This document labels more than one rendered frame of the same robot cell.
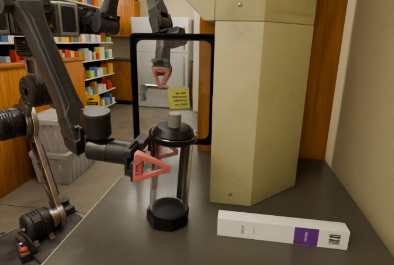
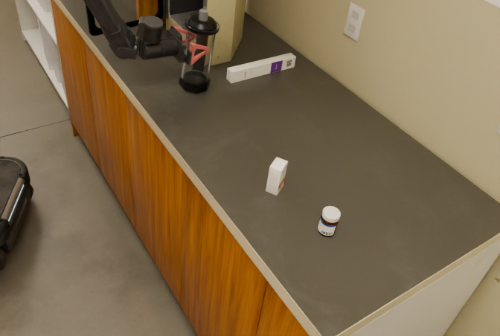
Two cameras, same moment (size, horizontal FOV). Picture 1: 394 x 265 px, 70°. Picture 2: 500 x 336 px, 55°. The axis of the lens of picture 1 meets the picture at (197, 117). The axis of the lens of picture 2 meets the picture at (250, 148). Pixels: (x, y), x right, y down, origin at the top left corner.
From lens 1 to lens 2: 116 cm
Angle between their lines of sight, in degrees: 47
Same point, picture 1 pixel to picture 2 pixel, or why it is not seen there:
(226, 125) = (216, 7)
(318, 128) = not seen: outside the picture
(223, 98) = not seen: outside the picture
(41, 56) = not seen: outside the picture
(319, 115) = not seen: outside the picture
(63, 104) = (116, 21)
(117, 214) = (158, 95)
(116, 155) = (170, 50)
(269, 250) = (263, 80)
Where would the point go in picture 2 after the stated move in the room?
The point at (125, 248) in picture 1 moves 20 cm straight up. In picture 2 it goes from (193, 108) to (196, 52)
